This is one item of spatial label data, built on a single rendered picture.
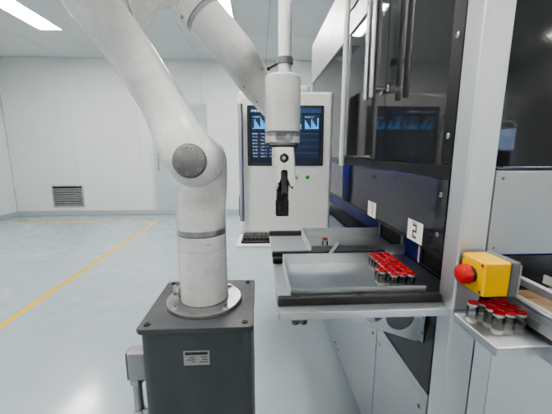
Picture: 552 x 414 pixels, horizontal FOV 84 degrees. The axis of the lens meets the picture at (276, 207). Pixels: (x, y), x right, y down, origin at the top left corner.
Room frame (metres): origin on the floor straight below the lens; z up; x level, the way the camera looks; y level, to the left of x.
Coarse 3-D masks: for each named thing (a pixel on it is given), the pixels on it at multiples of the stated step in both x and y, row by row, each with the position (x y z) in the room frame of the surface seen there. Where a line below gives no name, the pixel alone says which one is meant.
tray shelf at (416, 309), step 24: (288, 240) 1.24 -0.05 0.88; (408, 264) 0.95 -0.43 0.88; (432, 288) 0.78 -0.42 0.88; (288, 312) 0.65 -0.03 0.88; (312, 312) 0.65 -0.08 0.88; (336, 312) 0.66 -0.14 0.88; (360, 312) 0.66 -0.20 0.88; (384, 312) 0.66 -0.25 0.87; (408, 312) 0.67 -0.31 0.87; (432, 312) 0.67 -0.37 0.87
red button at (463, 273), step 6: (462, 264) 0.60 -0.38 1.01; (468, 264) 0.60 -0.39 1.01; (456, 270) 0.60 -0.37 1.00; (462, 270) 0.59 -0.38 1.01; (468, 270) 0.58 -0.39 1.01; (456, 276) 0.60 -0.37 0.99; (462, 276) 0.58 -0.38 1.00; (468, 276) 0.58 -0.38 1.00; (462, 282) 0.59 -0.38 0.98; (468, 282) 0.58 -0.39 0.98
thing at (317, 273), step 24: (288, 264) 0.95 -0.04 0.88; (312, 264) 0.95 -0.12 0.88; (336, 264) 0.95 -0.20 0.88; (360, 264) 0.95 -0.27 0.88; (288, 288) 0.75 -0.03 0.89; (312, 288) 0.70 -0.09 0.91; (336, 288) 0.71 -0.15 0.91; (360, 288) 0.71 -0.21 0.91; (384, 288) 0.71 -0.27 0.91; (408, 288) 0.72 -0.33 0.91
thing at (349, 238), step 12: (312, 228) 1.30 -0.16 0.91; (324, 228) 1.31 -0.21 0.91; (336, 228) 1.31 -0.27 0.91; (348, 228) 1.31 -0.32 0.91; (360, 228) 1.31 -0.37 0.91; (372, 228) 1.32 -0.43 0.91; (312, 240) 1.23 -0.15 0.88; (336, 240) 1.23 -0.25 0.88; (348, 240) 1.23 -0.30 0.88; (360, 240) 1.23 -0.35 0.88; (372, 240) 1.23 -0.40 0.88; (384, 240) 1.23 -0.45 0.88; (396, 252) 1.06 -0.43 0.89
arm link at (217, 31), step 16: (208, 0) 0.71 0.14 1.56; (192, 16) 0.71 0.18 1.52; (208, 16) 0.71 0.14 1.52; (224, 16) 0.72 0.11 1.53; (192, 32) 0.74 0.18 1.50; (208, 32) 0.71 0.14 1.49; (224, 32) 0.71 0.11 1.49; (240, 32) 0.72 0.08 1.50; (208, 48) 0.74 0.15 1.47; (224, 48) 0.71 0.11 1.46; (240, 48) 0.71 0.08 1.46; (224, 64) 0.73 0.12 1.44; (240, 64) 0.73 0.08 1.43; (256, 64) 0.78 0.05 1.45; (240, 80) 0.78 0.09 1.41; (256, 80) 0.81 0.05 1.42; (256, 96) 0.83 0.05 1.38
